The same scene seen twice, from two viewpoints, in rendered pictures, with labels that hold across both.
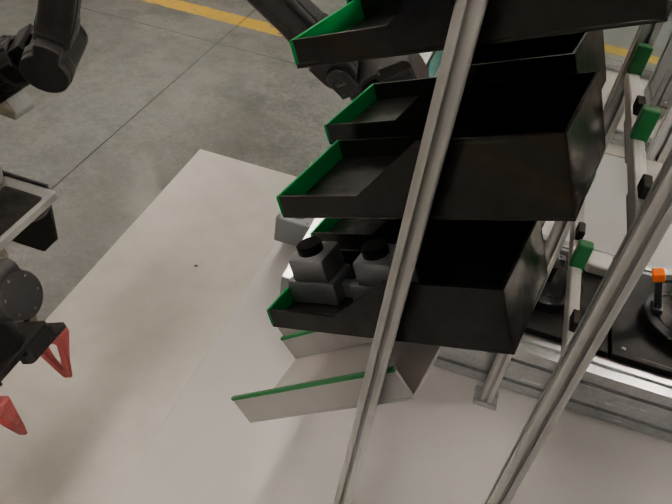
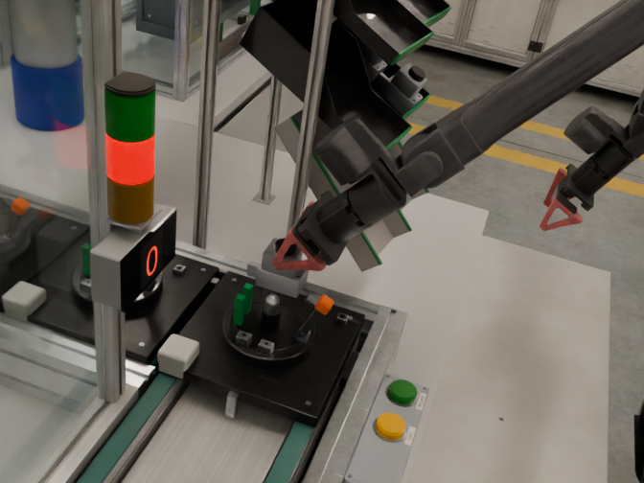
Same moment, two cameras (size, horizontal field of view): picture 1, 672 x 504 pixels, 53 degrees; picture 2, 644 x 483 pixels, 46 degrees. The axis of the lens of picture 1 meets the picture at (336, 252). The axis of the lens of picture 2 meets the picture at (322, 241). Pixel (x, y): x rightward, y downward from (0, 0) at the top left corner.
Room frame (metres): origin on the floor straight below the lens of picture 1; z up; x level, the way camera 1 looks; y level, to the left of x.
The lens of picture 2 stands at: (1.83, -0.04, 1.74)
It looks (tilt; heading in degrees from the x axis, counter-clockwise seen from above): 34 degrees down; 182
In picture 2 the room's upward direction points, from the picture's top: 10 degrees clockwise
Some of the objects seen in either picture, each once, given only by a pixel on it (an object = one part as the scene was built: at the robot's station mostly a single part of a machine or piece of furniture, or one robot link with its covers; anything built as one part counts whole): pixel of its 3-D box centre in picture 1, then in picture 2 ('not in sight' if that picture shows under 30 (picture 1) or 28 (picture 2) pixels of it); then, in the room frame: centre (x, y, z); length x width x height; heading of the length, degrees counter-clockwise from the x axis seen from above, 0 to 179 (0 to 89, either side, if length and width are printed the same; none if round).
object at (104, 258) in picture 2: not in sight; (130, 187); (1.14, -0.28, 1.29); 0.12 x 0.05 x 0.25; 169
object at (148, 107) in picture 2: not in sight; (129, 109); (1.14, -0.28, 1.38); 0.05 x 0.05 x 0.05
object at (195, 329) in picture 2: not in sight; (267, 340); (0.98, -0.12, 0.96); 0.24 x 0.24 x 0.02; 79
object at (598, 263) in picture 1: (549, 267); (115, 264); (0.93, -0.38, 1.01); 0.24 x 0.24 x 0.13; 79
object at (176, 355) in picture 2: not in sight; (178, 356); (1.06, -0.24, 0.97); 0.05 x 0.05 x 0.04; 79
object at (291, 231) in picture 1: (309, 203); (385, 443); (1.10, 0.07, 0.93); 0.21 x 0.07 x 0.06; 169
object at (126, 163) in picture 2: not in sight; (130, 152); (1.14, -0.28, 1.33); 0.05 x 0.05 x 0.05
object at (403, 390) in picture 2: not in sight; (402, 393); (1.04, 0.08, 0.96); 0.04 x 0.04 x 0.02
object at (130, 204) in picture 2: not in sight; (130, 193); (1.14, -0.28, 1.28); 0.05 x 0.05 x 0.05
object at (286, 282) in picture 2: not in sight; (277, 262); (0.97, -0.13, 1.10); 0.08 x 0.04 x 0.07; 79
